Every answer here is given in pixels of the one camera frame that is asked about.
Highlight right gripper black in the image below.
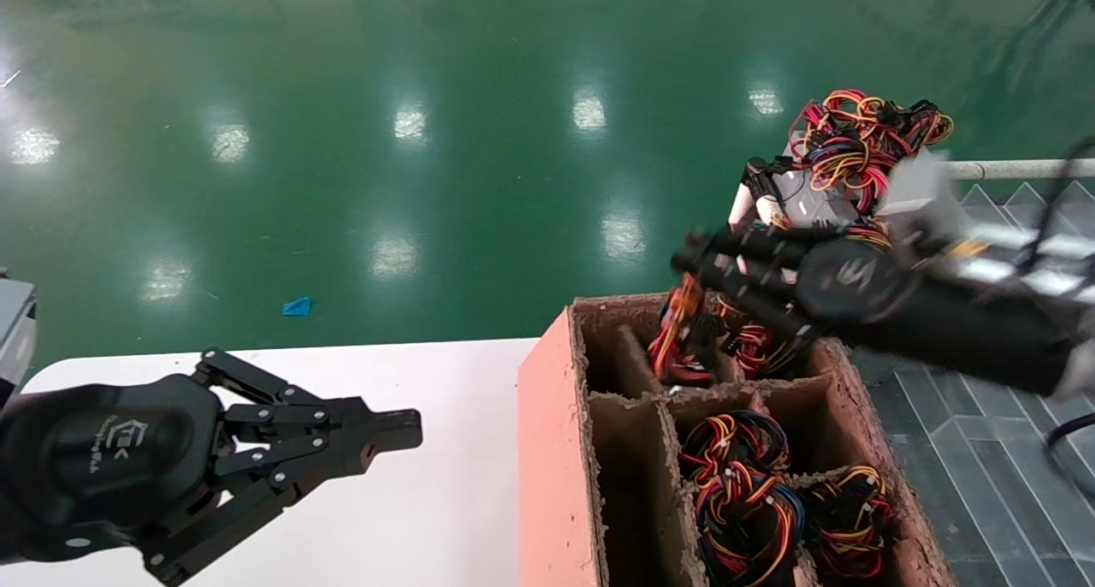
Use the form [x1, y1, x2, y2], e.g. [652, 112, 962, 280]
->
[672, 226, 920, 344]

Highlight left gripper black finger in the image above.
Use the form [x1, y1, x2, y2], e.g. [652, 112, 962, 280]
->
[192, 349, 423, 444]

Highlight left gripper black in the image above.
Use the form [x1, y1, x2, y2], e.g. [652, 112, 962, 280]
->
[0, 375, 423, 586]

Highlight grey power supply with cables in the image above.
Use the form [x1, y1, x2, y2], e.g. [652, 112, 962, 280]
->
[648, 275, 730, 388]
[744, 89, 954, 230]
[800, 463, 895, 581]

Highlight black pipe joint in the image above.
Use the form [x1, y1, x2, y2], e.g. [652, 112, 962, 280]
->
[743, 157, 778, 199]

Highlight brown cardboard box with dividers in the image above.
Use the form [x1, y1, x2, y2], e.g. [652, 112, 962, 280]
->
[517, 292, 959, 587]

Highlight clear ribbed shelf panel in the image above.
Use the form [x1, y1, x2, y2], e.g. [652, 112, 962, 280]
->
[851, 181, 1095, 587]

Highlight cable bundle in box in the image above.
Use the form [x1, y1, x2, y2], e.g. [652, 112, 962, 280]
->
[727, 300, 807, 379]

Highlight right wrist grey camera box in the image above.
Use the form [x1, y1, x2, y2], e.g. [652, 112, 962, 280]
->
[879, 149, 969, 239]

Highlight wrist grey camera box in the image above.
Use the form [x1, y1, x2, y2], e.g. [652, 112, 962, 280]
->
[0, 275, 37, 400]
[879, 149, 969, 239]

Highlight cable bundle lower compartments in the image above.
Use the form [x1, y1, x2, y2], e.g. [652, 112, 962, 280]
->
[678, 410, 807, 587]

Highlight left wrist grey camera box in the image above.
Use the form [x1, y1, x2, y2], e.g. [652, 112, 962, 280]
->
[0, 275, 37, 400]

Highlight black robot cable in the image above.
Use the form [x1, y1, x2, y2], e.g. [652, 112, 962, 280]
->
[1044, 412, 1095, 483]

